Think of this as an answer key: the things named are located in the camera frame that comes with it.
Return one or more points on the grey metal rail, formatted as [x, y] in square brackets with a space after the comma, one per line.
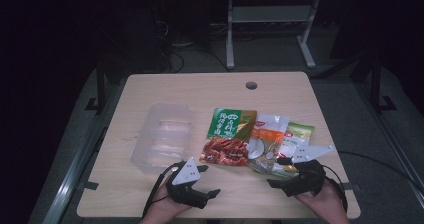
[71, 180]

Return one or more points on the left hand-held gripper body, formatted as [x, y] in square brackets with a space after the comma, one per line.
[186, 175]

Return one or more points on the white metal stand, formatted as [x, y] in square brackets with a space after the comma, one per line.
[229, 34]

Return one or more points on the black metal stand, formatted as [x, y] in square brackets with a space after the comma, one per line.
[376, 84]
[100, 84]

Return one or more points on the green and red food packet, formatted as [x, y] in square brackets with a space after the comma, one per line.
[230, 134]

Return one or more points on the person's left hand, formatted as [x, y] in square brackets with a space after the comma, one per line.
[163, 209]

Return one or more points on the clear plastic container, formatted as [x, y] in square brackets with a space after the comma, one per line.
[163, 137]

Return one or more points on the white and green food packet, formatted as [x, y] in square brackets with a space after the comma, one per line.
[300, 134]

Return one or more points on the dark tape piece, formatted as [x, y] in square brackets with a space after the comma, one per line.
[90, 185]
[348, 186]

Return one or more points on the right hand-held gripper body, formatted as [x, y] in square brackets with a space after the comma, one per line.
[310, 179]

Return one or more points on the white and orange food packet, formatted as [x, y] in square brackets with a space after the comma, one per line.
[268, 134]

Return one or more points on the person's right hand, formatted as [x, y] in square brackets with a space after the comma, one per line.
[328, 205]

